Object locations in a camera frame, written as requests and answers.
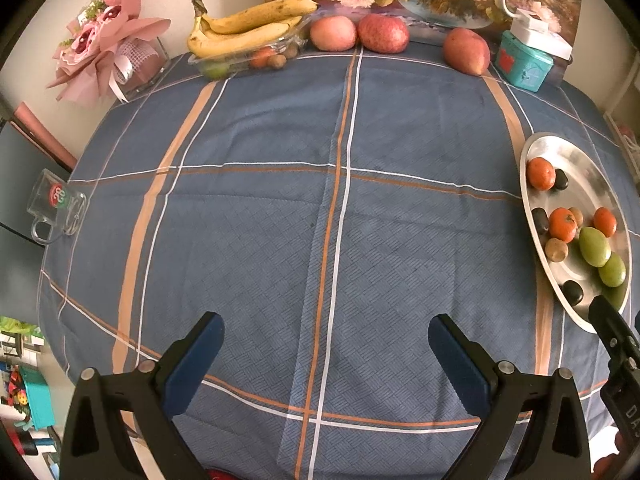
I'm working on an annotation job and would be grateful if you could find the red apple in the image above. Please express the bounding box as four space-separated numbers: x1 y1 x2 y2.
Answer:
356 13 411 54
442 27 492 77
309 16 358 52

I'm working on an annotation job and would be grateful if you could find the person's right hand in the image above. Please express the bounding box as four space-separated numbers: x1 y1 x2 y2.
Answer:
592 427 633 478

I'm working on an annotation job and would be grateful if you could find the teal plastic box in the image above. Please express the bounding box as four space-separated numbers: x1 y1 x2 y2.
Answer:
17 365 56 431

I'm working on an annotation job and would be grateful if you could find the round metal plate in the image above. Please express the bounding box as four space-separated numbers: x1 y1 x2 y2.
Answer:
519 131 633 334

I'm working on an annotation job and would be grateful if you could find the teal tin box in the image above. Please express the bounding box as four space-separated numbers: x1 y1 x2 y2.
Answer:
496 30 555 92

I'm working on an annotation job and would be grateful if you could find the banana bunch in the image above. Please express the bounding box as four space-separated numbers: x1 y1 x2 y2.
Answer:
187 0 303 59

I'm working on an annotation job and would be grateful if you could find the white box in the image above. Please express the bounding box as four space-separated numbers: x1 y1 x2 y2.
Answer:
510 15 573 58

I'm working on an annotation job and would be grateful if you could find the pink flower bouquet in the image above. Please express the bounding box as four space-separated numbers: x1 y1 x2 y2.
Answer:
46 0 172 107

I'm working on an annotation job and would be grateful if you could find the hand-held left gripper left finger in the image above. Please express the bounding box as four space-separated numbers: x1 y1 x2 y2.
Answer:
59 311 226 480

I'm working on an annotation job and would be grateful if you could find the large orange tangerine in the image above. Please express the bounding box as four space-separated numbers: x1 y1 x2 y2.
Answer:
548 208 577 242

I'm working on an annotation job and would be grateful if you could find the blue plaid tablecloth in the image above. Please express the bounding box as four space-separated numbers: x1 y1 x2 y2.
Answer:
37 42 640 480

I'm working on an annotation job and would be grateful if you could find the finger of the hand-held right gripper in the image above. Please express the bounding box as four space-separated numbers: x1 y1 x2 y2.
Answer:
589 296 640 376

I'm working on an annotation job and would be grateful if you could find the white power adapter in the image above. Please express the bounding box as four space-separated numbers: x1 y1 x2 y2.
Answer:
515 9 548 33

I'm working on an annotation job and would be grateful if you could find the glass mug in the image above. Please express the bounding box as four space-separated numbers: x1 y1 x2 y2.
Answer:
27 169 88 245

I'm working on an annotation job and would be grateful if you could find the large green apple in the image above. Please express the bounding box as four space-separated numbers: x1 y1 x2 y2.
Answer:
578 227 612 267

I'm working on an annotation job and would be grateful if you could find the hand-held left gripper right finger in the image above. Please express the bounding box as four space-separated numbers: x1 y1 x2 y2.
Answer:
427 313 593 480

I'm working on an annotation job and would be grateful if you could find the clear vase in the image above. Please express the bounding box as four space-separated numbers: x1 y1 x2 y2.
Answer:
117 35 171 93

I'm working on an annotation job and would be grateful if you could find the clear plastic container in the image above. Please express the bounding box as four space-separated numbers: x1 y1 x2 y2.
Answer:
188 27 309 80

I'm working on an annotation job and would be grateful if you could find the small green apple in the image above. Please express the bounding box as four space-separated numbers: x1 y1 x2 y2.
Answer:
598 251 627 288

